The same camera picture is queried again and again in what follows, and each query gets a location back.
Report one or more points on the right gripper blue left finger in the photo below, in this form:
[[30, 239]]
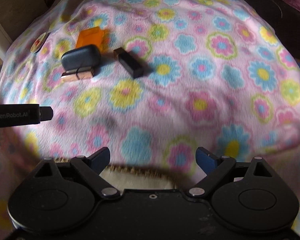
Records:
[[100, 159]]

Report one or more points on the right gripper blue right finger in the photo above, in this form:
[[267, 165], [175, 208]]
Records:
[[207, 161]]

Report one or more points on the dark blue glasses case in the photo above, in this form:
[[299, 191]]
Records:
[[86, 56]]

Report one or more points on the orange translucent plastic box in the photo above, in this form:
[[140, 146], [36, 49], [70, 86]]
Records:
[[94, 36]]

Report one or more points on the woven basket with fabric liner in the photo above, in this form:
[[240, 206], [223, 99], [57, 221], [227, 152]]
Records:
[[146, 177]]

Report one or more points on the round wooden badge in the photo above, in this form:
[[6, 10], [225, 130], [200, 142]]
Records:
[[38, 43]]

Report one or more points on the pink floral fleece blanket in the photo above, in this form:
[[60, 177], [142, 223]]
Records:
[[214, 75]]

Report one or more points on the black lipstick tube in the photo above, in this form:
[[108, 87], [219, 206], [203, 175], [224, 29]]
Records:
[[131, 65]]

